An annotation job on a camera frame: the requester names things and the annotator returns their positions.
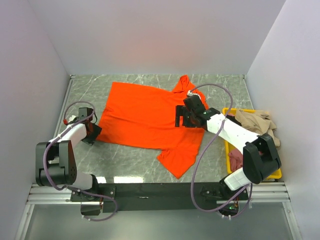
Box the orange t shirt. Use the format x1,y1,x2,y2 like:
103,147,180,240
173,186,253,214
97,75,205,179

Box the black t shirt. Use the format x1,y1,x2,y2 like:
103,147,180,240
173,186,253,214
226,114,242,126

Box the black base crossbar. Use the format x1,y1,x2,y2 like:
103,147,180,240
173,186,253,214
70,182,249,216

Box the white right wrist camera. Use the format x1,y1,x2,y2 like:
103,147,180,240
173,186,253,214
187,90,201,98

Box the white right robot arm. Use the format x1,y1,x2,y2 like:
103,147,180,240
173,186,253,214
175,95,282,200

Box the pink t shirt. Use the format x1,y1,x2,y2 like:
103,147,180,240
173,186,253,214
228,148,243,172

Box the yellow plastic bin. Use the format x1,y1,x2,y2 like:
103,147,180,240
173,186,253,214
224,108,280,174

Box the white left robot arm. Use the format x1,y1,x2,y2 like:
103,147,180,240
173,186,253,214
35,107,102,201

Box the beige t shirt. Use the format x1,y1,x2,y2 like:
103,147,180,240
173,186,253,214
235,109,281,148

